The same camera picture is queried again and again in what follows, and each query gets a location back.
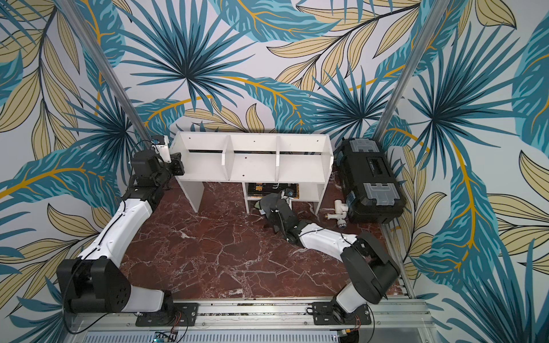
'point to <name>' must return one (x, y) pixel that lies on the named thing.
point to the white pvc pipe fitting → (340, 213)
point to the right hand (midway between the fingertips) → (278, 209)
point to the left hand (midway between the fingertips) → (179, 155)
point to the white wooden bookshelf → (243, 157)
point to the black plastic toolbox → (372, 188)
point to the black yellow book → (257, 190)
